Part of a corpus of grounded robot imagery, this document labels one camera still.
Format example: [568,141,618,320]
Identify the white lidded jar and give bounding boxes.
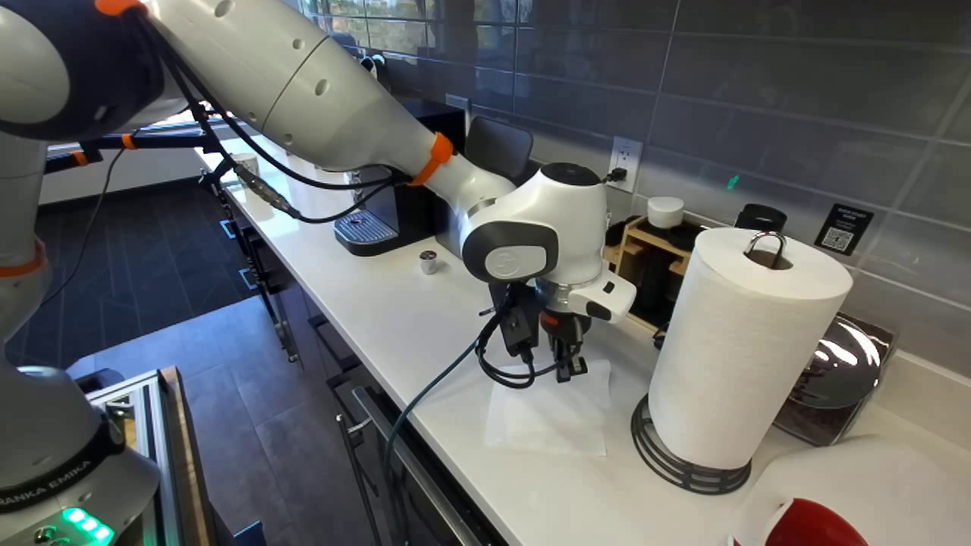
[647,196,687,231]

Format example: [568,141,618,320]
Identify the black coffee machine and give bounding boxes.
[331,101,470,257]

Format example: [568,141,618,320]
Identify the wooden organizer rack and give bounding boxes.
[603,213,703,331]

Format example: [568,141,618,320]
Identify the white wall outlet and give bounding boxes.
[606,134,647,196]

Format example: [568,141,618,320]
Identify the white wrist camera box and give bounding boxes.
[548,271,641,326]

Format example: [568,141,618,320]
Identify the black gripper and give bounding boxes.
[491,284,595,385]

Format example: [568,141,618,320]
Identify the aluminium frame robot cart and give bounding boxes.
[69,366,219,546]

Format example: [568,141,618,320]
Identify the black wire towel holder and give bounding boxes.
[631,228,791,497]

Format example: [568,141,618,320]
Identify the black QR code placard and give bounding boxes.
[813,201,875,257]

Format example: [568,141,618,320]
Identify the white paper towel roll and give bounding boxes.
[647,225,855,473]

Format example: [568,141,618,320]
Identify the black tripod bar orange clamps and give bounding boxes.
[38,129,220,175]

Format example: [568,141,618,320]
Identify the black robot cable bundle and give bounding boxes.
[147,28,560,392]

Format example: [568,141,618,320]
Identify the dark power cable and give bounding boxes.
[376,165,631,546]

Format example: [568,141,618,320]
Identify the white paper towel sheet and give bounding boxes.
[483,346,618,464]

